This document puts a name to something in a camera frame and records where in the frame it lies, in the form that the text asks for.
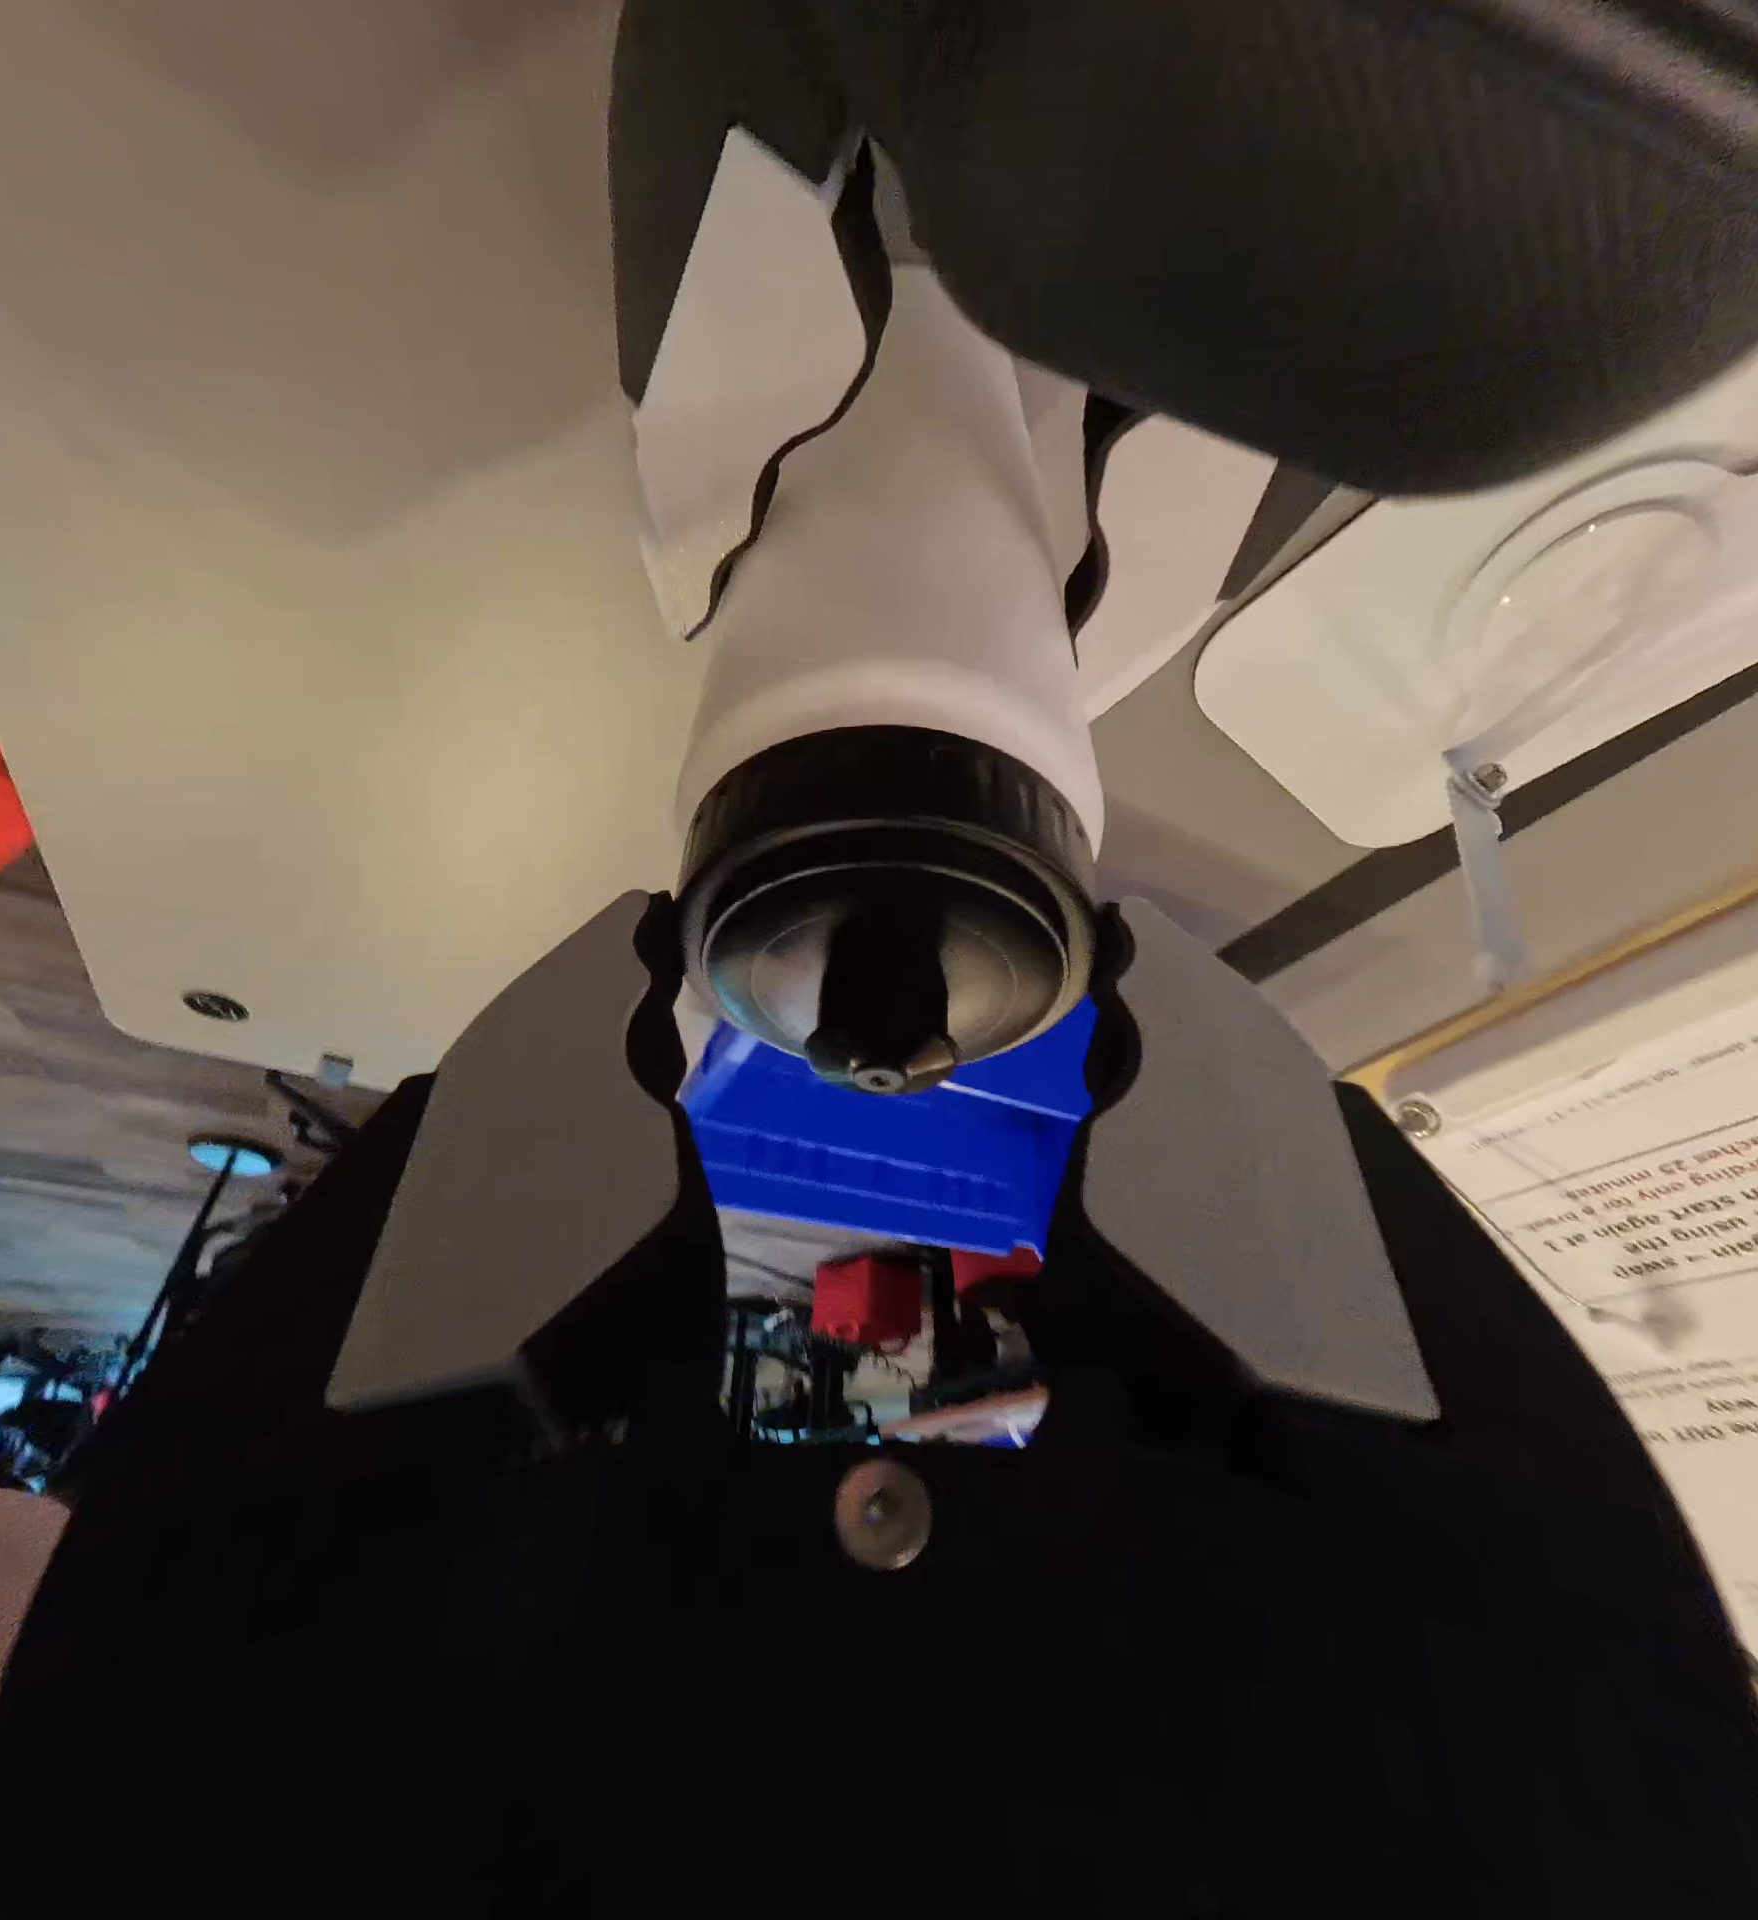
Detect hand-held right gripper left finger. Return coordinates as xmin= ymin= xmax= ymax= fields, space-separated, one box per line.
xmin=324 ymin=892 xmax=732 ymax=1424

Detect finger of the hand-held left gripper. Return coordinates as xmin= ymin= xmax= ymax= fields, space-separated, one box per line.
xmin=627 ymin=128 xmax=898 ymax=643
xmin=1068 ymin=392 xmax=1287 ymax=724

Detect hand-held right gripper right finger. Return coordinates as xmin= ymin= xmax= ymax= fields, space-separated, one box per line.
xmin=1035 ymin=902 xmax=1446 ymax=1437

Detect white bottle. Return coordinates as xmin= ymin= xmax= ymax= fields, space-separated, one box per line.
xmin=669 ymin=265 xmax=1106 ymax=857

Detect blue plastic bin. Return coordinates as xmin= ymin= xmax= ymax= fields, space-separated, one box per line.
xmin=674 ymin=1001 xmax=1102 ymax=1258

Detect black bottle lid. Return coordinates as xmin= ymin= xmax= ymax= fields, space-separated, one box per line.
xmin=674 ymin=730 xmax=1109 ymax=1098

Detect black round base pole stand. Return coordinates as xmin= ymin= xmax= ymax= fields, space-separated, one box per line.
xmin=128 ymin=1130 xmax=290 ymax=1338

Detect wooden display board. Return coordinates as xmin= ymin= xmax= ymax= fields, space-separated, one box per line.
xmin=1342 ymin=842 xmax=1758 ymax=1761

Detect red container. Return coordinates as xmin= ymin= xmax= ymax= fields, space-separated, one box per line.
xmin=808 ymin=1249 xmax=1042 ymax=1358

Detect clear round stand foot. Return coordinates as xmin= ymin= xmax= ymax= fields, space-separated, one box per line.
xmin=1429 ymin=491 xmax=1728 ymax=714

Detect printed paper sheet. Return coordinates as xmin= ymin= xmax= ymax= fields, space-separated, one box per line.
xmin=1389 ymin=956 xmax=1758 ymax=1730

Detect white stand post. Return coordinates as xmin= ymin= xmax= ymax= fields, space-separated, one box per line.
xmin=1440 ymin=754 xmax=1537 ymax=995

